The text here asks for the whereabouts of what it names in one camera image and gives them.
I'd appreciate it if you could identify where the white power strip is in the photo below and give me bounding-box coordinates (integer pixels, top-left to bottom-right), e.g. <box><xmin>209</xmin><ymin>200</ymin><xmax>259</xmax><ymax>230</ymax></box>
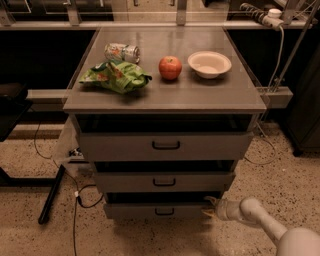
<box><xmin>239</xmin><ymin>2</ymin><xmax>284</xmax><ymax>32</ymax></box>

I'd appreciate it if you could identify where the red apple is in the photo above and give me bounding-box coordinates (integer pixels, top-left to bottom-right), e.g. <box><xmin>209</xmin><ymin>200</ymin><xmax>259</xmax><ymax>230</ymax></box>
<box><xmin>158</xmin><ymin>56</ymin><xmax>182</xmax><ymax>80</ymax></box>

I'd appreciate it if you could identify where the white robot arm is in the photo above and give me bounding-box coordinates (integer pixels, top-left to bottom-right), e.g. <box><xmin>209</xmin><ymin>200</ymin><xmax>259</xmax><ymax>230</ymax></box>
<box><xmin>203</xmin><ymin>196</ymin><xmax>320</xmax><ymax>256</ymax></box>

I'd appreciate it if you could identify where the crushed soda can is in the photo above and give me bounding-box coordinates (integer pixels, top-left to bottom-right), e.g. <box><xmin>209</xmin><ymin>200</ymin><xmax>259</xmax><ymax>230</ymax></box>
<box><xmin>104</xmin><ymin>43</ymin><xmax>140</xmax><ymax>64</ymax></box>

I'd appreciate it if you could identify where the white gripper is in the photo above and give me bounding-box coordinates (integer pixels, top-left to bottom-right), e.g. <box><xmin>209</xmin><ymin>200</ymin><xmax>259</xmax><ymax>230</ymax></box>
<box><xmin>202</xmin><ymin>196</ymin><xmax>241</xmax><ymax>221</ymax></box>

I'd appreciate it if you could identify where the dark cabinet at right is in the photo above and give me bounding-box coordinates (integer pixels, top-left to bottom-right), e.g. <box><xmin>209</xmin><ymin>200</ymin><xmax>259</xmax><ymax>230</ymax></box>
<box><xmin>284</xmin><ymin>46</ymin><xmax>320</xmax><ymax>157</ymax></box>

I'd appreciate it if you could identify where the grey bottom drawer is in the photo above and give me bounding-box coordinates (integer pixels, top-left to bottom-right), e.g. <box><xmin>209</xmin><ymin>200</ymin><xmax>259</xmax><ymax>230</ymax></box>
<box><xmin>104</xmin><ymin>191</ymin><xmax>222</xmax><ymax>219</ymax></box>

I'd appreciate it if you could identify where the grey top drawer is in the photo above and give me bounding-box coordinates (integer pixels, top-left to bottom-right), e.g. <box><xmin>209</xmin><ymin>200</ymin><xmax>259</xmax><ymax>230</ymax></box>
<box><xmin>78</xmin><ymin>115</ymin><xmax>253</xmax><ymax>161</ymax></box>

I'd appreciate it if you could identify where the black desk frame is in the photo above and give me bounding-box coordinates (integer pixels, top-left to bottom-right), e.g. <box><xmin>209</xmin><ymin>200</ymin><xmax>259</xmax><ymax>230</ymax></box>
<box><xmin>0</xmin><ymin>83</ymin><xmax>66</xmax><ymax>225</ymax></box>

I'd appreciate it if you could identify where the grey drawer cabinet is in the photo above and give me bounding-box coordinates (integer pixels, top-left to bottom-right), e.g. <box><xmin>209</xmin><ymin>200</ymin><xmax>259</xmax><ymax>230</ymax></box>
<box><xmin>62</xmin><ymin>25</ymin><xmax>267</xmax><ymax>221</ymax></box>

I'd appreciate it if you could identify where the white paper bowl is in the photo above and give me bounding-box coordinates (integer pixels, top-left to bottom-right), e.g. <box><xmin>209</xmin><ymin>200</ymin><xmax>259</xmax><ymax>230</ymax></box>
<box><xmin>188</xmin><ymin>51</ymin><xmax>232</xmax><ymax>79</ymax></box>

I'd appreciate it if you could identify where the green chip bag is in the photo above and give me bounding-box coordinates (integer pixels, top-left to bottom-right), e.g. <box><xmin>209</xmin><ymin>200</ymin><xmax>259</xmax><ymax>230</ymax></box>
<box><xmin>79</xmin><ymin>60</ymin><xmax>152</xmax><ymax>94</ymax></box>

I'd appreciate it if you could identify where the grey metal rail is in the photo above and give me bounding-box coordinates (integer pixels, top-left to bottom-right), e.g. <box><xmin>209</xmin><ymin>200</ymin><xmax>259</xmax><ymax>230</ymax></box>
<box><xmin>257</xmin><ymin>86</ymin><xmax>293</xmax><ymax>109</ymax></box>

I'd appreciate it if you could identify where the black floor cable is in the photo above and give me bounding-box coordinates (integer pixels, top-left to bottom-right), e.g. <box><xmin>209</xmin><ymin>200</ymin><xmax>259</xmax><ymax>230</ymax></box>
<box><xmin>32</xmin><ymin>120</ymin><xmax>104</xmax><ymax>256</ymax></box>

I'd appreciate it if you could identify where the grey drawer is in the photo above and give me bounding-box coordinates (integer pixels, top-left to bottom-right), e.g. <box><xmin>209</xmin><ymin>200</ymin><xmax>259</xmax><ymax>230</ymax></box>
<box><xmin>104</xmin><ymin>191</ymin><xmax>222</xmax><ymax>219</ymax></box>
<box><xmin>94</xmin><ymin>161</ymin><xmax>235</xmax><ymax>193</ymax></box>
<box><xmin>78</xmin><ymin>115</ymin><xmax>253</xmax><ymax>161</ymax></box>

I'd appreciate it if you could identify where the grey middle drawer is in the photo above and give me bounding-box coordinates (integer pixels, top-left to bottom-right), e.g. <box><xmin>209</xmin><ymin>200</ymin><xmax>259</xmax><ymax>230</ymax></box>
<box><xmin>94</xmin><ymin>161</ymin><xmax>235</xmax><ymax>193</ymax></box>

